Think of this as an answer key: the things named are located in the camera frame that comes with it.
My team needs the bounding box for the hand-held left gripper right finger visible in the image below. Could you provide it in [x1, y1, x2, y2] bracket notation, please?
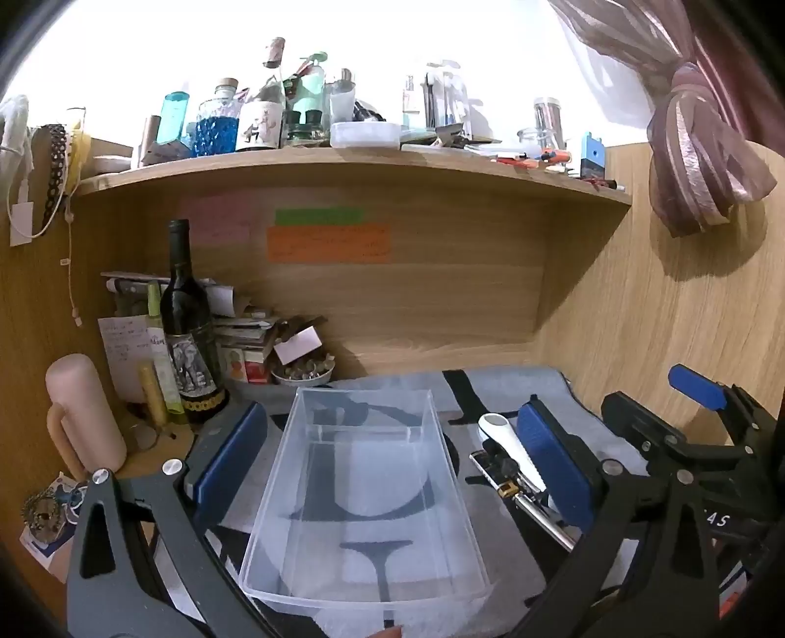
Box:
[509, 399, 737, 638]

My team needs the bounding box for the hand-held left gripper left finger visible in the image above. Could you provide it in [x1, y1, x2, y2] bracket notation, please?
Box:
[64, 401, 271, 638]

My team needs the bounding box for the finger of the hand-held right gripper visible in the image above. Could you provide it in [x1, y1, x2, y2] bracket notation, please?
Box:
[667, 364, 766, 444]
[600, 393, 689, 458]

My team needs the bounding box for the silver metal pen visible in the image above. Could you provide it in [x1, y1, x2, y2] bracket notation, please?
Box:
[514, 491, 578, 550]

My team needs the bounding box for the white handheld beauty device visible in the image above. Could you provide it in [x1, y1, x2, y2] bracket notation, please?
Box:
[477, 412, 548, 493]

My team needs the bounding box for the clear plastic storage box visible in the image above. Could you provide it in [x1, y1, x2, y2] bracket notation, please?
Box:
[239, 385, 495, 627]

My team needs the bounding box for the grey printed mat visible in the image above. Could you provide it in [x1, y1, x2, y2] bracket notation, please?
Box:
[184, 367, 654, 638]

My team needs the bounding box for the yellow tube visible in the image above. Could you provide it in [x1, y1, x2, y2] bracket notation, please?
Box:
[137, 362, 170, 428]

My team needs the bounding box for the white bowl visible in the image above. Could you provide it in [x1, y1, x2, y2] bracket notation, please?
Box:
[270, 354, 337, 387]

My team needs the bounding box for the stack of books and papers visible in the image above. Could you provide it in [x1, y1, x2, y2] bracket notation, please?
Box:
[211, 310, 329, 385]

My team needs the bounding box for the pile of small trinkets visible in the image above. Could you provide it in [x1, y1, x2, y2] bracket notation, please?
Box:
[277, 354, 332, 376]

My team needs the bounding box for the small white card box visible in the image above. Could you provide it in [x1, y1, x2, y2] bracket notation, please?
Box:
[273, 327, 323, 367]

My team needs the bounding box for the slim pale green bottle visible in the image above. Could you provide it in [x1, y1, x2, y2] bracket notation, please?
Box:
[146, 283, 188, 425]

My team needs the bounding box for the handwritten white note paper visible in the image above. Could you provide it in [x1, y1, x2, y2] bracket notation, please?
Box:
[98, 315, 154, 404]

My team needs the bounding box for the dark wine bottle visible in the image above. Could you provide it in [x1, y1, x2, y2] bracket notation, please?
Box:
[160, 219, 230, 425]

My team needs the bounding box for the printed sticker sheet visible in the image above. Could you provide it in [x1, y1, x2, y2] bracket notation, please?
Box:
[18, 471, 91, 585]

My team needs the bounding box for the rolled newspaper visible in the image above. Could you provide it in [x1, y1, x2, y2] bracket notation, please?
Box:
[100, 268, 237, 318]

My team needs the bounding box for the orange sticky note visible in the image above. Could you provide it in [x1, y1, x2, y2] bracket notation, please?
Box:
[266, 224, 392, 265]

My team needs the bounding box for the pink sticky note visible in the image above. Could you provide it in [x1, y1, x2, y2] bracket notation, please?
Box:
[180, 193, 255, 244]

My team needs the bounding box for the small blue box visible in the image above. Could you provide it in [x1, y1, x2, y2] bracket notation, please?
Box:
[579, 132, 608, 181]

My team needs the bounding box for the green sticky note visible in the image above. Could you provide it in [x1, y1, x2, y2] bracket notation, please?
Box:
[274, 209, 364, 227]

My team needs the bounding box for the mauve striped curtain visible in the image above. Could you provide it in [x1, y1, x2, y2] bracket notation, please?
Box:
[546, 0, 780, 239]

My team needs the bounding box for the wooden shelf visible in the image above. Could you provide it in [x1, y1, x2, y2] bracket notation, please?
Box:
[74, 146, 634, 208]

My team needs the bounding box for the tall glass jar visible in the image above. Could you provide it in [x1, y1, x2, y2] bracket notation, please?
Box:
[533, 97, 564, 151]

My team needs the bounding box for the cardboard tube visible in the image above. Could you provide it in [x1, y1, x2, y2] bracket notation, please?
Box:
[140, 116, 162, 168]

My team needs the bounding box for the glass bottle with blue beads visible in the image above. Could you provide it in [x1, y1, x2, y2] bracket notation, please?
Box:
[195, 78, 241, 157]

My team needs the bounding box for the clear bottle with white label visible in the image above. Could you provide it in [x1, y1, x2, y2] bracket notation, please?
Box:
[236, 37, 288, 152]

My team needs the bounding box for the teal bottle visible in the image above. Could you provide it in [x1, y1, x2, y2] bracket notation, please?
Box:
[157, 92, 191, 148]

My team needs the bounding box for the white plastic container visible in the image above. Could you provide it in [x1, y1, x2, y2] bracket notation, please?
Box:
[330, 121, 401, 150]

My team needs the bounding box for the pale green pump bottle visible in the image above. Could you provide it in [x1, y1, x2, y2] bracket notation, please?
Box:
[288, 52, 328, 148]

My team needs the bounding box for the clear bottle with silver cap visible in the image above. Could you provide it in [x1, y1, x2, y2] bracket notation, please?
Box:
[330, 69, 358, 125]

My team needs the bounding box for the pink mug with handle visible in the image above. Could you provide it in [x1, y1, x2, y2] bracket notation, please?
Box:
[46, 354, 129, 482]

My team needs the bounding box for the white earphone cord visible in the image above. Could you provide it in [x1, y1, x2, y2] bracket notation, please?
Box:
[60, 205, 85, 328]

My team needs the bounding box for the white charger with cable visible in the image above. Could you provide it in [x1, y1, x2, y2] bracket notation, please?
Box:
[0, 138, 70, 247]

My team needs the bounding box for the black lace strap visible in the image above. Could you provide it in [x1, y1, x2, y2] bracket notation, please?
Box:
[40, 124, 70, 229]

